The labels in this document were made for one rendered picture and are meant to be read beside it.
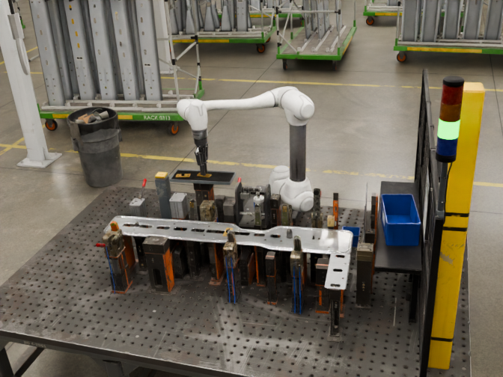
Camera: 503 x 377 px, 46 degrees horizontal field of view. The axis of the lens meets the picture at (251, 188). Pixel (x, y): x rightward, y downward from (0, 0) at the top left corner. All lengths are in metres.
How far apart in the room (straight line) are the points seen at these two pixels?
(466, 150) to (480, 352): 2.02
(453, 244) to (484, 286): 2.16
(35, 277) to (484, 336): 2.82
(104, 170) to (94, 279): 2.67
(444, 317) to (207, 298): 1.26
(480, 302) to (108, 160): 3.67
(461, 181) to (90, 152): 4.30
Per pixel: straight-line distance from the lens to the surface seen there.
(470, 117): 2.26
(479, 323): 4.30
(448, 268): 2.57
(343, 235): 3.18
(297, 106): 3.38
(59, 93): 7.80
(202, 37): 10.70
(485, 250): 5.04
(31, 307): 3.51
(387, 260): 2.95
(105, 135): 5.94
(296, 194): 3.64
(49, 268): 3.78
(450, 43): 9.68
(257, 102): 3.49
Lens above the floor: 2.70
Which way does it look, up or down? 28 degrees down
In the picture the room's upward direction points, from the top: 4 degrees counter-clockwise
